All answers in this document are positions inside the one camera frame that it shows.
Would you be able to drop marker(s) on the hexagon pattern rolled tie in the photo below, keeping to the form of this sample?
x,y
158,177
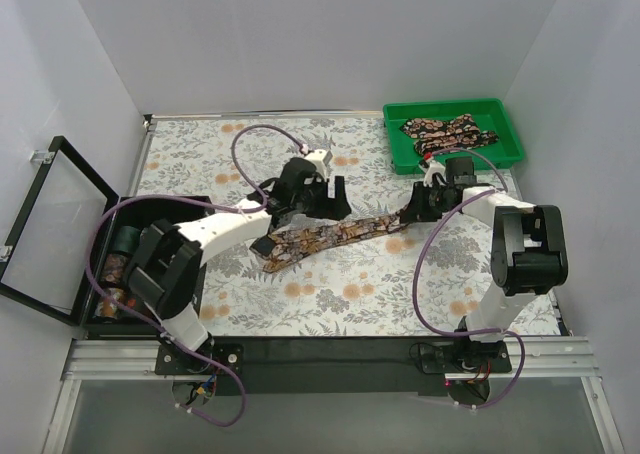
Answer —
x,y
106,309

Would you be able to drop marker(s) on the black display box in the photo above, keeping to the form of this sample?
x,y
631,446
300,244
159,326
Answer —
x,y
54,236

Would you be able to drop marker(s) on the pink floral rolled tie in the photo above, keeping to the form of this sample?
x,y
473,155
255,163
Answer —
x,y
113,268

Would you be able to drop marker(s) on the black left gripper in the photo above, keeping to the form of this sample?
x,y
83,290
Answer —
x,y
324,197

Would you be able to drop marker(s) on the green plastic tray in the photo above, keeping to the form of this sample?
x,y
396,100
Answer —
x,y
489,114

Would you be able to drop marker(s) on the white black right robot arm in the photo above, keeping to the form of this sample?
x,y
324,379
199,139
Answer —
x,y
528,256

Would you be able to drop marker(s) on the floral patterned table mat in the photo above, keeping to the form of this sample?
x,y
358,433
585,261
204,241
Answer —
x,y
363,289

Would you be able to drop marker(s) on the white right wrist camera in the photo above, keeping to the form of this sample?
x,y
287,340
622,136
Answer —
x,y
433,171

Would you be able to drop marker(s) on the aluminium frame rail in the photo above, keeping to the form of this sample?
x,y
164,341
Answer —
x,y
111,401

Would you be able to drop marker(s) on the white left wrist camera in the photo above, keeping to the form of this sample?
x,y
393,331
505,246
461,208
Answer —
x,y
320,158

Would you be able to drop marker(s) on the cat print brown tie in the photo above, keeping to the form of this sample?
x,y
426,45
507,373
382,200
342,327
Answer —
x,y
282,249

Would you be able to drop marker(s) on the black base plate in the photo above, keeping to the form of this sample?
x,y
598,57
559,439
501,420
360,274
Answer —
x,y
338,365

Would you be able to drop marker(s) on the floral tie in tray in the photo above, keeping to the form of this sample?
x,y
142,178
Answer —
x,y
430,135

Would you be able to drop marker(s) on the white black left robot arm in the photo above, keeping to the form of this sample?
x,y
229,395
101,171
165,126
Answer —
x,y
165,267

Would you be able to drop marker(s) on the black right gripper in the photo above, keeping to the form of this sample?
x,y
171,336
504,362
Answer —
x,y
423,202

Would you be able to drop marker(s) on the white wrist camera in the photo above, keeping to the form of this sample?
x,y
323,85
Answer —
x,y
320,158
433,171

